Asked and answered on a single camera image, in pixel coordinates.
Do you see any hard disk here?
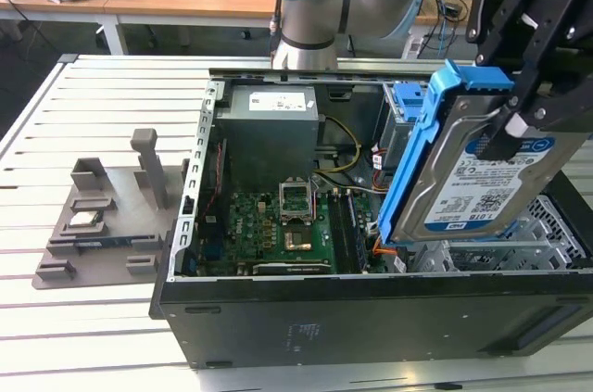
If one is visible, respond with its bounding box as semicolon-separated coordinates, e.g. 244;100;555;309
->
377;57;589;247

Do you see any blue disk carrier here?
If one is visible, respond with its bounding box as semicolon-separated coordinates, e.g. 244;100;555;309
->
391;81;426;124

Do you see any grey disk bay cage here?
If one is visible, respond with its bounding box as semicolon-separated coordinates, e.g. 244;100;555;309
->
377;81;430;171

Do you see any silver disk bay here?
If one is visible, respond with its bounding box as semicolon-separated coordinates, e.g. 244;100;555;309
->
407;220;548;272

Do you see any wooden desk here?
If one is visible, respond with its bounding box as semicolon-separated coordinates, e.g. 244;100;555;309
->
0;0;288;57
411;0;483;59

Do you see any installed RAM stick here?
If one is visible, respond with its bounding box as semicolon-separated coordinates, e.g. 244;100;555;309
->
345;192;372;272

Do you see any black RAM slot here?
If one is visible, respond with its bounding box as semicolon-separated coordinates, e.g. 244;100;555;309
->
329;192;353;272

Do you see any metal socket cover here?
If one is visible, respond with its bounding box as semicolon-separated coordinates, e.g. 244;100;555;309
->
277;178;317;225

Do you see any CPU socket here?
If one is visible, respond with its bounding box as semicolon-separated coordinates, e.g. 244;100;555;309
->
282;224;314;252

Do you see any grey power supply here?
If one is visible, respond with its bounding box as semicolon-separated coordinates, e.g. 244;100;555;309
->
215;85;321;184

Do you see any black graphics card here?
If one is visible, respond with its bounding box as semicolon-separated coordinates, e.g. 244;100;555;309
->
238;260;333;276

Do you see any black PC case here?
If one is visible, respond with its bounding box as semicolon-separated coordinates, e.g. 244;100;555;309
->
147;68;593;370

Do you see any green motherboard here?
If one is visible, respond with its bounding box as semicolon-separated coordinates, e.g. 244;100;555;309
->
196;187;339;275

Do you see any grey parts rack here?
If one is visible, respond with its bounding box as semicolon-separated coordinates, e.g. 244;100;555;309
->
31;127;191;292

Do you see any silver CPU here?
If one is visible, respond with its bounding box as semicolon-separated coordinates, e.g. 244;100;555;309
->
69;211;101;226

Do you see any yellow wire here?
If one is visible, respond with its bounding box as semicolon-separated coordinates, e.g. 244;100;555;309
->
314;116;362;176

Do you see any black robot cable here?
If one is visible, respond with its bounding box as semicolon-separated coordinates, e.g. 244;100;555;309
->
268;0;297;57

